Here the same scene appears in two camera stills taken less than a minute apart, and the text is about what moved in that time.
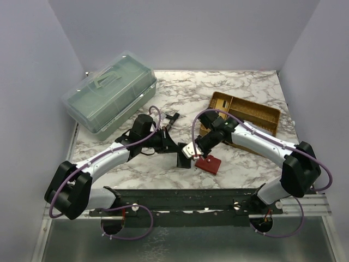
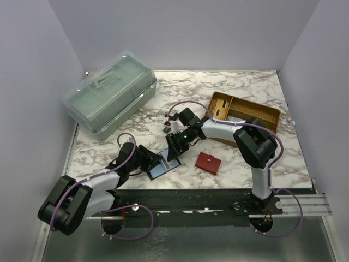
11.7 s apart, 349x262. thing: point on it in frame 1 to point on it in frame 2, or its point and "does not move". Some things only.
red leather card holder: [210, 164] does not move
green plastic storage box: [109, 96] does not move
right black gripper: [204, 151] to [175, 148]
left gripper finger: [182, 161] to [148, 156]
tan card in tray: [219, 106] does not move
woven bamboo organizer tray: [264, 118] does not move
